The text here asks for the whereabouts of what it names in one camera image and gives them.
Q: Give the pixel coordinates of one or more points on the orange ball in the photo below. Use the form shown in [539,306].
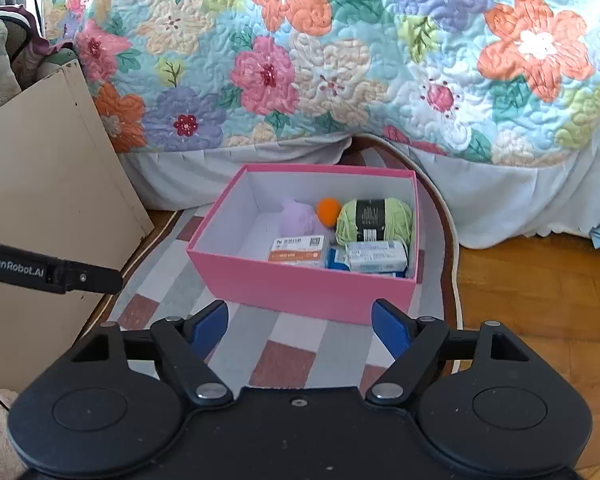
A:
[328,211]

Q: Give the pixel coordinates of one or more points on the pink cardboard box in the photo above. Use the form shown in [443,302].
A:
[305,290]

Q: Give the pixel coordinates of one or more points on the white tissue packet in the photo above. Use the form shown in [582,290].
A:
[377,256]

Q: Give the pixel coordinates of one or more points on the beige wooden cabinet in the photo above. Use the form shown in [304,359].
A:
[45,185]

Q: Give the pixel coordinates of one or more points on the clear orange-labelled plastic case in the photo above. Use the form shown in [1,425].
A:
[297,252]

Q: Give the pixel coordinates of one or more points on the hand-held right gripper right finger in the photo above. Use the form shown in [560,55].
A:
[390,325]

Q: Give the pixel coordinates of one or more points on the green yarn ball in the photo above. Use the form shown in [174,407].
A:
[350,217]

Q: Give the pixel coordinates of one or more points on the checkered rug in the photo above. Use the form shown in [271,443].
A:
[290,350]

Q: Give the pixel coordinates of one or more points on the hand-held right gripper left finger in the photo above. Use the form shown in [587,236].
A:
[210,327]

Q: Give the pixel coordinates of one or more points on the pile of clothes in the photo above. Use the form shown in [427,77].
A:
[0,60]

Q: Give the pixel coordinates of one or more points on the blue wipes packet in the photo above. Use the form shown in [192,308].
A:
[334,259]

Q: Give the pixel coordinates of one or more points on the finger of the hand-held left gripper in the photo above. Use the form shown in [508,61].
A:
[95,280]

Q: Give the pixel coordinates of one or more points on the purple plush toy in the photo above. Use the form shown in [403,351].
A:
[297,217]

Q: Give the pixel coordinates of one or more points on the floral quilt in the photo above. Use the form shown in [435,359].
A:
[355,60]

